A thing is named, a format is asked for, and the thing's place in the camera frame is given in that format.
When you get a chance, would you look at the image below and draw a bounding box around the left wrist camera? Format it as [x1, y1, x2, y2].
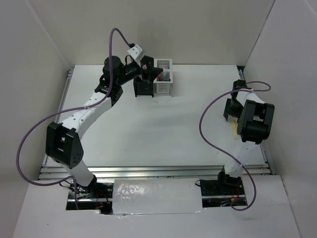
[127, 44, 145, 61]

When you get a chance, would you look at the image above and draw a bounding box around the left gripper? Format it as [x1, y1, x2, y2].
[116, 55, 163, 86]

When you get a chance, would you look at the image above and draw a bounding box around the white slotted container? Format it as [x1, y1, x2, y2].
[154, 59, 173, 95]

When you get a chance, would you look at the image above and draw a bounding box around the black slotted container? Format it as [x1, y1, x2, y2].
[133, 76, 154, 97]

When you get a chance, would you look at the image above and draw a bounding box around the left side rail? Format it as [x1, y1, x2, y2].
[42, 67, 74, 167]

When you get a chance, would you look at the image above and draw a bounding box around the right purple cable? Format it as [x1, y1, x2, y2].
[199, 81, 272, 211]

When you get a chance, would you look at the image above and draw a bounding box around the aluminium front rail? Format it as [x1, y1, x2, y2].
[38, 163, 271, 180]

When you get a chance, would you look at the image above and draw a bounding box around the yellow highlighter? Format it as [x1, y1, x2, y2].
[231, 120, 238, 140]

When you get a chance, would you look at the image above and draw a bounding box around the white foil cover panel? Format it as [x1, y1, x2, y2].
[112, 178, 204, 215]

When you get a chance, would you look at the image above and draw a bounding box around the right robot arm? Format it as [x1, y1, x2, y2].
[216, 80, 275, 194]

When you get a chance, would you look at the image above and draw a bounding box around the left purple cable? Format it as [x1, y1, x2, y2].
[18, 27, 133, 210]

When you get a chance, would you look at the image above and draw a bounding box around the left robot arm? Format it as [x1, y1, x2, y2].
[46, 56, 163, 198]

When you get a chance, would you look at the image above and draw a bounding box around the purple cable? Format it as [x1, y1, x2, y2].
[18, 27, 133, 210]
[199, 81, 272, 211]

